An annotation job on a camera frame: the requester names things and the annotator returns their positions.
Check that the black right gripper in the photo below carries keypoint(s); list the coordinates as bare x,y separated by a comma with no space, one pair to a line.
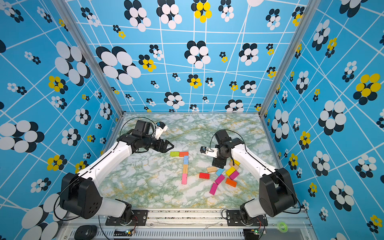
218,162

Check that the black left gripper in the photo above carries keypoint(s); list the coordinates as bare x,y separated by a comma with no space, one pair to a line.
165,148

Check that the natural wood block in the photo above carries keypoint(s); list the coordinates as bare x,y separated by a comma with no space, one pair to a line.
212,169
235,166
185,169

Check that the green block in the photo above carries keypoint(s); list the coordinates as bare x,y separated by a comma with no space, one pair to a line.
174,154

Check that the red block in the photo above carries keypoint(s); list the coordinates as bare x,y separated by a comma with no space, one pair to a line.
205,176

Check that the pink block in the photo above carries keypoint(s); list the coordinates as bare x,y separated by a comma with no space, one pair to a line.
184,179

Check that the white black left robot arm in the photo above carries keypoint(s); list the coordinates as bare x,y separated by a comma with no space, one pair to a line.
79,192

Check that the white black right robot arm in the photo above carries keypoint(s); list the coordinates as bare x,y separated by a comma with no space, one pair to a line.
276,190

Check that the small light blue block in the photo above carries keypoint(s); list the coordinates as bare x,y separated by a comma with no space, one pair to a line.
219,172

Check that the magenta block middle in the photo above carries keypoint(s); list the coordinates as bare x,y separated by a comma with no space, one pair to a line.
219,179

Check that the magenta block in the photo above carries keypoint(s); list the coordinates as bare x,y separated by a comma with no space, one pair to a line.
213,189
219,179
234,175

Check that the magenta block upper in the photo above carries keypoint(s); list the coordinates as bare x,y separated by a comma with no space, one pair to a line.
234,175

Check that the orange block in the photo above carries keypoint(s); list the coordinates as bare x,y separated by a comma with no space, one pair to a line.
231,182

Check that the magenta block lower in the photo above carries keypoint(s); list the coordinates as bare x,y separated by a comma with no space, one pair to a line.
213,189

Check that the green tape roll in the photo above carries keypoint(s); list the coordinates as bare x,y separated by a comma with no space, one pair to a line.
282,227

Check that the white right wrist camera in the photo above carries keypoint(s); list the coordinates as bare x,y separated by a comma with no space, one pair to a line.
209,152

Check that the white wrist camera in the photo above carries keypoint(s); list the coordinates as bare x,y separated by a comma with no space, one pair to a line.
160,128
209,152

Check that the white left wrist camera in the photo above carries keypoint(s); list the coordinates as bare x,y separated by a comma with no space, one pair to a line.
160,128

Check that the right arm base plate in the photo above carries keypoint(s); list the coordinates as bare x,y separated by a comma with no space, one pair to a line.
234,219

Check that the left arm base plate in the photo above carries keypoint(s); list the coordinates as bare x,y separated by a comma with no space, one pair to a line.
134,218

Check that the aluminium frame post left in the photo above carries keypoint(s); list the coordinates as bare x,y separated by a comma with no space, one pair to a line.
81,42

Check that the aluminium frame post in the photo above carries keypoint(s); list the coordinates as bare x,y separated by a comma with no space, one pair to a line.
81,42
296,40

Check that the aluminium frame post right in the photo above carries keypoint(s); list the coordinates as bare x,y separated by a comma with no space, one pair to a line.
296,40

